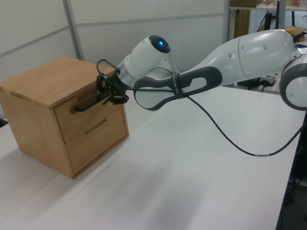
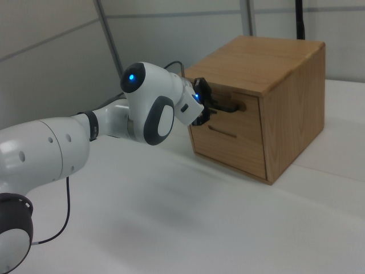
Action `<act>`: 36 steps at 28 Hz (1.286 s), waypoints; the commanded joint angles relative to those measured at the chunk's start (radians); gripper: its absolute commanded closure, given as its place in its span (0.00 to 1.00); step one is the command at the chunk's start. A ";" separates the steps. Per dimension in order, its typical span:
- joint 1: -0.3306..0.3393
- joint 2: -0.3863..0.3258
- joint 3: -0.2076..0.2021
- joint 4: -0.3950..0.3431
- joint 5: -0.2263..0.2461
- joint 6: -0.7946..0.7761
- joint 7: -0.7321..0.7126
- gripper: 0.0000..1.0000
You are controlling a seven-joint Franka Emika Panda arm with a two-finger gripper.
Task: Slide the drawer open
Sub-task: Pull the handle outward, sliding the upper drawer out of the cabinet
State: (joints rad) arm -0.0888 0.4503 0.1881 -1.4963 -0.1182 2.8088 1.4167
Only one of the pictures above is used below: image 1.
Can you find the wooden drawer with metal handle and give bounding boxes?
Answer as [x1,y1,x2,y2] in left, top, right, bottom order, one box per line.
[54,71,126,146]

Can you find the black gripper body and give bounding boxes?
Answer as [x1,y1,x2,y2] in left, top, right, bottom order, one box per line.
[105,71,126,95]

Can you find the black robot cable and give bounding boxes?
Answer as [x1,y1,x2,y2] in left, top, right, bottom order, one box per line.
[96,58,305,158]

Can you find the black metal drawer handle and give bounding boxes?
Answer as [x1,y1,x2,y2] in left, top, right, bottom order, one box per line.
[75,94,107,113]

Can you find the black velcro cable strap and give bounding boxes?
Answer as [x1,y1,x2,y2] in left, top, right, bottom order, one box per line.
[171,72,186,99]

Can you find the grey power strip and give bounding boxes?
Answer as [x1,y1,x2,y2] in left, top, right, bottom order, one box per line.
[260,75,277,87]

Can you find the black vertical pole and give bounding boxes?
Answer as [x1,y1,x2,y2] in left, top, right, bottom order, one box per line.
[276,0,285,31]

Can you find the wooden drawer without handle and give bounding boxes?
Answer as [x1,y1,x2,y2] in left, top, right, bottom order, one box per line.
[64,105,130,174]

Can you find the wooden two-drawer cabinet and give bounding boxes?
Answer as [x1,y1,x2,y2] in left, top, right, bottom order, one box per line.
[0,56,130,180]

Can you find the brown cardboard box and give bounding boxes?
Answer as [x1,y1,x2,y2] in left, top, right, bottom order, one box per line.
[229,0,261,8]

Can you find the pale wooden panel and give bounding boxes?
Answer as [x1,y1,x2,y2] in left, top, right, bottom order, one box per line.
[234,10,250,39]

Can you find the grey aluminium partition post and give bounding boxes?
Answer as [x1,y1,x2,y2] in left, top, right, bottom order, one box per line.
[224,0,231,48]
[63,0,85,61]

